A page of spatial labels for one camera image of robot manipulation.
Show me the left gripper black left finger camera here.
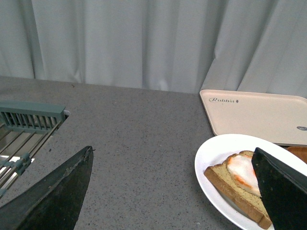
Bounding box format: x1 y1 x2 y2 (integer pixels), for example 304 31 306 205
0 146 94 230

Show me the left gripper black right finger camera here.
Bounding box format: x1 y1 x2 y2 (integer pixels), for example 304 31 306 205
251 147 307 230

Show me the white oval plate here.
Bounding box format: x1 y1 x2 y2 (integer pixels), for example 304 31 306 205
195 134 307 230

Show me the brown wooden tray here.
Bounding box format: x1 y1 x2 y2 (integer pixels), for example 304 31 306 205
287 146 307 163

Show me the white orange crab stick filling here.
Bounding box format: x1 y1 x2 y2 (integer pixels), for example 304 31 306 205
226 155 261 197

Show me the bottom bread slice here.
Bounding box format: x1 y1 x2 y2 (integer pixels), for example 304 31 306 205
204 150 272 230

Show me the pink rabbit tray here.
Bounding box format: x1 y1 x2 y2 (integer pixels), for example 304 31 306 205
200 90 307 146

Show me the green metal dish rack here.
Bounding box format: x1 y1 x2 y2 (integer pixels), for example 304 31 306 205
0 101 70 196

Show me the grey white curtain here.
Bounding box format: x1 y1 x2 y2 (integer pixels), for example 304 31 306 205
0 0 307 97

